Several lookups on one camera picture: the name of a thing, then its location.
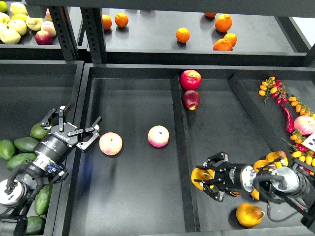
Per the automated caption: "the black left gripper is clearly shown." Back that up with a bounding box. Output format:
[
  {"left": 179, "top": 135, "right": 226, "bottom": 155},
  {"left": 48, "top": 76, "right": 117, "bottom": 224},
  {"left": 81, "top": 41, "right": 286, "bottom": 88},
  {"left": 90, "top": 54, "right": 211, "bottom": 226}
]
[{"left": 34, "top": 101, "right": 102, "bottom": 164}]

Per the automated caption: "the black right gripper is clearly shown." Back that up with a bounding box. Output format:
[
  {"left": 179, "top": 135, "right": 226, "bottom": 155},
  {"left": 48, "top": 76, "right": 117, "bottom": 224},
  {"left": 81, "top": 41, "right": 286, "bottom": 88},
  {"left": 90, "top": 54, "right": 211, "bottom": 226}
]
[{"left": 193, "top": 152, "right": 246, "bottom": 202}]

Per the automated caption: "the green avocado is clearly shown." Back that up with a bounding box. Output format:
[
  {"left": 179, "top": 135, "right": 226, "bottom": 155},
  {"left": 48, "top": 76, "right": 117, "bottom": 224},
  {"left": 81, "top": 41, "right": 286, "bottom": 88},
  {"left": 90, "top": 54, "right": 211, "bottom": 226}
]
[{"left": 34, "top": 184, "right": 53, "bottom": 216}]

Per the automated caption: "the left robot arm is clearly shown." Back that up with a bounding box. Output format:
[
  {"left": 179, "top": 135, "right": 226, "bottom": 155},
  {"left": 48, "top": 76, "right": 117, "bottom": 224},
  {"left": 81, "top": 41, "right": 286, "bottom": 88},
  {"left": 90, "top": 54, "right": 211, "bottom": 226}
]
[{"left": 0, "top": 104, "right": 102, "bottom": 236}]

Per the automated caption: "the yellow pear under gripper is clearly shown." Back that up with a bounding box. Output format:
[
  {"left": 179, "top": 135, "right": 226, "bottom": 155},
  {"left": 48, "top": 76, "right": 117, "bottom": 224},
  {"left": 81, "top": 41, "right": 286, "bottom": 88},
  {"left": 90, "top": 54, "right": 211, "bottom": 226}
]
[{"left": 251, "top": 189, "right": 260, "bottom": 201}]

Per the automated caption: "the yellow pear with brown stem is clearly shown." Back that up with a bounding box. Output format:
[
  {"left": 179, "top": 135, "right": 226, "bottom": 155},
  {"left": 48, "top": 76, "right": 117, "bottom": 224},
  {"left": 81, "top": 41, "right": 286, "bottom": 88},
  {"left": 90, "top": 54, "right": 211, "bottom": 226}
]
[{"left": 253, "top": 159, "right": 270, "bottom": 172}]

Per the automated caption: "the yellow pear bottom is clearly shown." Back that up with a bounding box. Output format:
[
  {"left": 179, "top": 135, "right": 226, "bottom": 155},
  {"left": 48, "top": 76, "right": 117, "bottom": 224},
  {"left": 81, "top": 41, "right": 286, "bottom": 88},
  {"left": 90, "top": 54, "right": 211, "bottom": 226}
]
[{"left": 236, "top": 203, "right": 265, "bottom": 228}]

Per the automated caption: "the avocado centre of pile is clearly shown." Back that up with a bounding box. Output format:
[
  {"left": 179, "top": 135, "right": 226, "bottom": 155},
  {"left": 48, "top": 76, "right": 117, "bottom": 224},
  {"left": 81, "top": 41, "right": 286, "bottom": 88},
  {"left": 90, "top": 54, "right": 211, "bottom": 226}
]
[{"left": 13, "top": 137, "right": 39, "bottom": 153}]

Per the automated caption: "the avocado far left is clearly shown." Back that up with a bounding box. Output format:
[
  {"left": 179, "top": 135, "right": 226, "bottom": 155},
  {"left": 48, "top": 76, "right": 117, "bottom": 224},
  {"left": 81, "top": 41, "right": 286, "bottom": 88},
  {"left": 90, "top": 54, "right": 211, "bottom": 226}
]
[{"left": 0, "top": 139, "right": 16, "bottom": 160}]

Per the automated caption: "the avocado bottom left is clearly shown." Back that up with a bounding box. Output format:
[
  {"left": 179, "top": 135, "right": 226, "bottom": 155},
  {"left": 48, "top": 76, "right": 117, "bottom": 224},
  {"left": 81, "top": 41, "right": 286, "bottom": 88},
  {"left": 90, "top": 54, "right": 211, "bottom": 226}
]
[{"left": 26, "top": 216, "right": 46, "bottom": 236}]

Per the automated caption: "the pink apple left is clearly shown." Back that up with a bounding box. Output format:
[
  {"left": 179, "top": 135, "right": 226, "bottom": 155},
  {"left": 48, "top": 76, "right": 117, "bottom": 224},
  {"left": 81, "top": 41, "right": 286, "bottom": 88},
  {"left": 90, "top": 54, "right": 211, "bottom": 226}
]
[{"left": 99, "top": 132, "right": 123, "bottom": 156}]

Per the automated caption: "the pink apple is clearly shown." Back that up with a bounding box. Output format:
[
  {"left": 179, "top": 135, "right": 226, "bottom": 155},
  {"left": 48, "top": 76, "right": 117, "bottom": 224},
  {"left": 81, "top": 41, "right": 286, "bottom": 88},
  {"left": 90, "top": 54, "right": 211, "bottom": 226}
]
[
  {"left": 147, "top": 125, "right": 169, "bottom": 148},
  {"left": 99, "top": 132, "right": 123, "bottom": 156}
]

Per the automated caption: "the black left tray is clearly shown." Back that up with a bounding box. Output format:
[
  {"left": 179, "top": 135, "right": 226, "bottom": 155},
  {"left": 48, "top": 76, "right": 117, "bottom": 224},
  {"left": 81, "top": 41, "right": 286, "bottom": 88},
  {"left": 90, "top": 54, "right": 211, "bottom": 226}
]
[{"left": 0, "top": 60, "right": 84, "bottom": 236}]

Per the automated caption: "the black tray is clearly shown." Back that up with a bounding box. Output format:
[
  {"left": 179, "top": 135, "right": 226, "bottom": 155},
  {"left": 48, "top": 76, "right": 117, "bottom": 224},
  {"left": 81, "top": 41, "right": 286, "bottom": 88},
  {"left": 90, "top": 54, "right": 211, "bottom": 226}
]
[
  {"left": 0, "top": 60, "right": 84, "bottom": 236},
  {"left": 64, "top": 65, "right": 314, "bottom": 236}
]

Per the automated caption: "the pink apple centre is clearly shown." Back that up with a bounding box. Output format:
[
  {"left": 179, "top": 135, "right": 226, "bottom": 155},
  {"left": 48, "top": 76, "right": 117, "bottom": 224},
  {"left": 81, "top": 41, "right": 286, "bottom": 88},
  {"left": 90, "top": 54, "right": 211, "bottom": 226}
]
[{"left": 147, "top": 125, "right": 169, "bottom": 148}]

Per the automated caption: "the black middle tray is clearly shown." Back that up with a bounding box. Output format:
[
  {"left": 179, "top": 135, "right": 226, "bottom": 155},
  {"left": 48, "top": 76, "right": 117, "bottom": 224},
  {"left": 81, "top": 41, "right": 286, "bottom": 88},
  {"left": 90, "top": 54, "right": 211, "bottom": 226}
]
[{"left": 64, "top": 65, "right": 314, "bottom": 236}]

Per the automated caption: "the dark red apple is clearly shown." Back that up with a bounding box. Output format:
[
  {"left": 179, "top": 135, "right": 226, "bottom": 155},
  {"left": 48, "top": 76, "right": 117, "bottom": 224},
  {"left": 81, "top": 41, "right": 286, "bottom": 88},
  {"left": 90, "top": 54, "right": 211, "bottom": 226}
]
[{"left": 182, "top": 90, "right": 201, "bottom": 111}]

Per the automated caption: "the black shelf upright left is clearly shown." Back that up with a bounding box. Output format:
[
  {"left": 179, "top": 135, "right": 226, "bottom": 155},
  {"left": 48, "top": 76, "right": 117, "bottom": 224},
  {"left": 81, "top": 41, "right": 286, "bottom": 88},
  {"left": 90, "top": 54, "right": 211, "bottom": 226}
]
[{"left": 48, "top": 6, "right": 79, "bottom": 60}]

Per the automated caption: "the black shelf upright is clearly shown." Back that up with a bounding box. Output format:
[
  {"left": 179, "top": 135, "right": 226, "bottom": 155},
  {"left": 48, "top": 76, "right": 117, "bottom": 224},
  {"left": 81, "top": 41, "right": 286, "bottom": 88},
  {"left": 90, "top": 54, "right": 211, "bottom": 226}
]
[
  {"left": 48, "top": 6, "right": 79, "bottom": 60},
  {"left": 80, "top": 7, "right": 107, "bottom": 64}
]

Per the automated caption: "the red apple on shelf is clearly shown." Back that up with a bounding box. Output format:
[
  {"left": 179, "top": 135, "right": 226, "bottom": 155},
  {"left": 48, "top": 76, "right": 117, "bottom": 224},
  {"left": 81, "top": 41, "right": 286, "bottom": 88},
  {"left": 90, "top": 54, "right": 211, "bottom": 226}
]
[{"left": 35, "top": 30, "right": 53, "bottom": 45}]

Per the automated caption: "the peach on shelf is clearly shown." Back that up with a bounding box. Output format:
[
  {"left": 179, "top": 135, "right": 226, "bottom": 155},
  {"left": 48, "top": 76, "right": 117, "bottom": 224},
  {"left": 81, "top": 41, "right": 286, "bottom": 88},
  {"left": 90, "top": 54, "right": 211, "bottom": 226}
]
[{"left": 41, "top": 21, "right": 57, "bottom": 37}]

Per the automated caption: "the red chili pepper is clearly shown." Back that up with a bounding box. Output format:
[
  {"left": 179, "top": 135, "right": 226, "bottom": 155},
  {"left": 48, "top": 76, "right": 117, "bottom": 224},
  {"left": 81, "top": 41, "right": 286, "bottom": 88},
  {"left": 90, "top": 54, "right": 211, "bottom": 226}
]
[{"left": 280, "top": 105, "right": 295, "bottom": 133}]

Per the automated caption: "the black shelf upright right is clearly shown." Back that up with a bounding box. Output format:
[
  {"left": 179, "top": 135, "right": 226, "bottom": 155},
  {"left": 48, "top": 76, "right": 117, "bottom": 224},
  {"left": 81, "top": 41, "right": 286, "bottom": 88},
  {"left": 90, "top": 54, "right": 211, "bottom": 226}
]
[{"left": 80, "top": 7, "right": 107, "bottom": 64}]

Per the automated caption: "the orange on shelf left edge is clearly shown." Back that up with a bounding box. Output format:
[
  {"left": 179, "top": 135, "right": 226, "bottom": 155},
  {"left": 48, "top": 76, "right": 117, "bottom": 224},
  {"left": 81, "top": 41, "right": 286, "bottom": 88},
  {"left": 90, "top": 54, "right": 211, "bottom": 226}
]
[{"left": 102, "top": 14, "right": 112, "bottom": 30}]

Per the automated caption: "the bright red apple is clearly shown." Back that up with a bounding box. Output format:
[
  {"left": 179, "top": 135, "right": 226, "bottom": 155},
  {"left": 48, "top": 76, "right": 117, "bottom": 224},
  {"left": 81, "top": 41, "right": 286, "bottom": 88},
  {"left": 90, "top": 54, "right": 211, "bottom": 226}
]
[{"left": 180, "top": 69, "right": 202, "bottom": 90}]

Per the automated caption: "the lower cherry tomato bunch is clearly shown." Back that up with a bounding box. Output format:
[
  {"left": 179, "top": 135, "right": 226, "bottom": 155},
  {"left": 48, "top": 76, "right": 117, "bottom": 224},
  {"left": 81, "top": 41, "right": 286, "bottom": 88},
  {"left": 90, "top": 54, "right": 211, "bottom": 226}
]
[{"left": 282, "top": 130, "right": 315, "bottom": 176}]

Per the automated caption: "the cherry tomato bunch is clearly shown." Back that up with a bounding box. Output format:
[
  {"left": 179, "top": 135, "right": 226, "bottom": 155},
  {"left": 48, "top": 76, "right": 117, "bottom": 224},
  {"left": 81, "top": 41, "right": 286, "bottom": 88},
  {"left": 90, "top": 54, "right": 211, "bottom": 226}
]
[
  {"left": 258, "top": 76, "right": 287, "bottom": 104},
  {"left": 282, "top": 130, "right": 315, "bottom": 176}
]

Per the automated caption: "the pale yellow apple with stem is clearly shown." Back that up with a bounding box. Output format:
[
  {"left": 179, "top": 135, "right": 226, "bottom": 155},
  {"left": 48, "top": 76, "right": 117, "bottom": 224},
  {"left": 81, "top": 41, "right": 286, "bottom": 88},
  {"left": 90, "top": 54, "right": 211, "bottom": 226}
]
[{"left": 25, "top": 16, "right": 43, "bottom": 31}]

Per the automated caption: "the white label card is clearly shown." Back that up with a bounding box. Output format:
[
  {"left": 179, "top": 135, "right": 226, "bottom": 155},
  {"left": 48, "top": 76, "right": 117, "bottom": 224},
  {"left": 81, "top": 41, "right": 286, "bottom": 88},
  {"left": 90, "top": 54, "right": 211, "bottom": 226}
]
[{"left": 302, "top": 133, "right": 315, "bottom": 151}]

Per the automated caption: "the pale yellow apple front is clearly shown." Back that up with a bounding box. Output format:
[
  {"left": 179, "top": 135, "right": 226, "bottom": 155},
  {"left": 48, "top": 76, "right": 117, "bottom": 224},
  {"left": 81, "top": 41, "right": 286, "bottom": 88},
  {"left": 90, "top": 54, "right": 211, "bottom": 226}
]
[{"left": 0, "top": 29, "right": 21, "bottom": 44}]

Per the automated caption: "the pink apple right tray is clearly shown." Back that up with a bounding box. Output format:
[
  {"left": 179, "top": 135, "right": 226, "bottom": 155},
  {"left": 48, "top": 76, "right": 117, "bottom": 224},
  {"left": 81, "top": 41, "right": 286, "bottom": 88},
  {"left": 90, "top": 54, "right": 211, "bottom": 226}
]
[{"left": 293, "top": 115, "right": 315, "bottom": 136}]

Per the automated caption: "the pale yellow apple middle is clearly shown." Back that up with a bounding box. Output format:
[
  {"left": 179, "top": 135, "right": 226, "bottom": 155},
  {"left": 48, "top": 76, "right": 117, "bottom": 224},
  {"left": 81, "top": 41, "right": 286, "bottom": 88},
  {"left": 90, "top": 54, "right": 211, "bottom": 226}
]
[{"left": 8, "top": 19, "right": 28, "bottom": 36}]

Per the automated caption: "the upper cherry tomato bunch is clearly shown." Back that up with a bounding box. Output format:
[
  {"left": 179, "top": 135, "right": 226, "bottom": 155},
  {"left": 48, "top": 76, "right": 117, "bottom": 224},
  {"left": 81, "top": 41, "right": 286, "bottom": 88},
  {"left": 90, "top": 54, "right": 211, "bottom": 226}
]
[{"left": 258, "top": 76, "right": 287, "bottom": 104}]

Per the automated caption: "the middle orange tomato bunch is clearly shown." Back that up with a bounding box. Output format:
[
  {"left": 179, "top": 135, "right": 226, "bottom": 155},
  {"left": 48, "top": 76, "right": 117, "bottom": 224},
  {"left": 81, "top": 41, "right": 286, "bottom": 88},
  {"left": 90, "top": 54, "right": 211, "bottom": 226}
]
[{"left": 288, "top": 96, "right": 315, "bottom": 117}]

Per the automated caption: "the yellow lemon on shelf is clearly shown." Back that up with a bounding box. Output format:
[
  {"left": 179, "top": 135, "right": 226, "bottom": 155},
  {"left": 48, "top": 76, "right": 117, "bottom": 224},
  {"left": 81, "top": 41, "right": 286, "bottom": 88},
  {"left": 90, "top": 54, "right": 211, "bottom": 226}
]
[{"left": 11, "top": 13, "right": 27, "bottom": 22}]

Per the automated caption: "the pale apple far left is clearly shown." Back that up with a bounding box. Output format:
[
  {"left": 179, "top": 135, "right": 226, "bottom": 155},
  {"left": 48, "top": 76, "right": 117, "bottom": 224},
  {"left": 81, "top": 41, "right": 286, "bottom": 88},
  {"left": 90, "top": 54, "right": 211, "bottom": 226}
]
[{"left": 0, "top": 12, "right": 11, "bottom": 27}]

